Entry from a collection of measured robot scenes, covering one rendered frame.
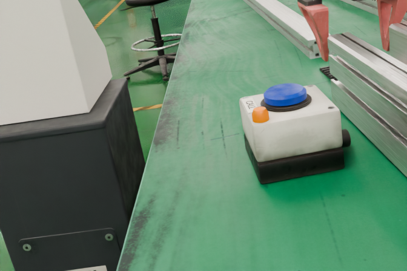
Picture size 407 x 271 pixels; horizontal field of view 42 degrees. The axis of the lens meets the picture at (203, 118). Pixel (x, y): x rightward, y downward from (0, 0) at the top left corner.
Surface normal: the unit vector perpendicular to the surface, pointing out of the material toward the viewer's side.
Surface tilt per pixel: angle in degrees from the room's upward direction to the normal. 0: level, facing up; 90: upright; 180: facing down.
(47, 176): 90
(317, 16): 112
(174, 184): 0
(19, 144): 90
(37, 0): 90
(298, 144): 90
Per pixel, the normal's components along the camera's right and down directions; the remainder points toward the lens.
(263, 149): 0.09, 0.35
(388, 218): -0.16, -0.92
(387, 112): -0.98, 0.18
